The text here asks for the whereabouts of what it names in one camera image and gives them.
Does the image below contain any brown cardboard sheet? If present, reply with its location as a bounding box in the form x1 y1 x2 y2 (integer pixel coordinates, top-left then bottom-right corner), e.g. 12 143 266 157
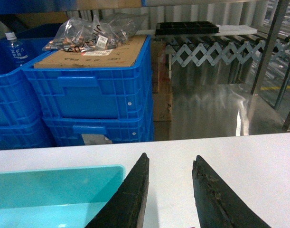
34 35 148 69

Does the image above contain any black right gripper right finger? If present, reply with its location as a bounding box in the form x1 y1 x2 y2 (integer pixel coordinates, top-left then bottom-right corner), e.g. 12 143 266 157
192 155 269 228

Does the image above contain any lower blue stacked crate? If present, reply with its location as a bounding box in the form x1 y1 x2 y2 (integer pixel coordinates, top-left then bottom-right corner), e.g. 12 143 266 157
43 116 154 146

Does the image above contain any metal frame post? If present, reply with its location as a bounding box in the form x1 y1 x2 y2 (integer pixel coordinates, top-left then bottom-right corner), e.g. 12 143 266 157
251 0 289 95

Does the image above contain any clear water bottle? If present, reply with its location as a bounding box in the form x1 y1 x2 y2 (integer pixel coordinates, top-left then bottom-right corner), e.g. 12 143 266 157
5 31 30 67

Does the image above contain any blue crate with cardboard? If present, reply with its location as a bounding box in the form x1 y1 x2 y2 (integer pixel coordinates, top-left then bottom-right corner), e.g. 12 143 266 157
22 35 152 119

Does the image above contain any black compartment tray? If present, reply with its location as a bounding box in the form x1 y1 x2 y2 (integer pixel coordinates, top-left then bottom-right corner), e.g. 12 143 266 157
155 21 219 36

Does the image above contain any teal plastic bin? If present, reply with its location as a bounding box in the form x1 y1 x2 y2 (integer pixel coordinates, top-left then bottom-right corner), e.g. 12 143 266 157
0 165 125 228

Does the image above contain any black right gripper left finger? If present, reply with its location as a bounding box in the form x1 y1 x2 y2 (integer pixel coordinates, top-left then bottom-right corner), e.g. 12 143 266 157
86 153 150 228

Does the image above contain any lower left blue crate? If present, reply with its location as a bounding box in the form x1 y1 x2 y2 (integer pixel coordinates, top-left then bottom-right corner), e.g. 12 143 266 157
0 118 56 150

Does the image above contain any expandable roller conveyor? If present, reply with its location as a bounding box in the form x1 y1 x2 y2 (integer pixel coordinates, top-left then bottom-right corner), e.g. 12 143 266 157
167 33 290 67

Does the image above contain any white foam board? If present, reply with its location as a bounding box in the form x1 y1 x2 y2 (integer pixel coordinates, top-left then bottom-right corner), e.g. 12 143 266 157
217 25 257 36

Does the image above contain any plastic bag of batteries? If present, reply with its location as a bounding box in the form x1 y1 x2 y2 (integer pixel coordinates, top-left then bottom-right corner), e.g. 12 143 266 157
43 13 142 53

